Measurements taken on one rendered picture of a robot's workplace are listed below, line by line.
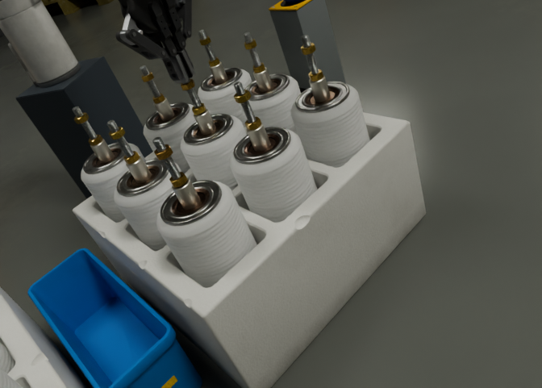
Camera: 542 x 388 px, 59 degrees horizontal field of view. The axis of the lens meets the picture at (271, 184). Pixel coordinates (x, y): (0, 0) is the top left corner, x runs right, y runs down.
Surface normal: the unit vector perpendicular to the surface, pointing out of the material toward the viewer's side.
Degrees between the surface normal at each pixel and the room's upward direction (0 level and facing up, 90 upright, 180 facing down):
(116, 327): 0
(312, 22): 90
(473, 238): 0
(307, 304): 90
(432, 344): 0
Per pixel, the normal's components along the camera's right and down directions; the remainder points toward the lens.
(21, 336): -0.31, -0.76
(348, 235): 0.66, 0.26
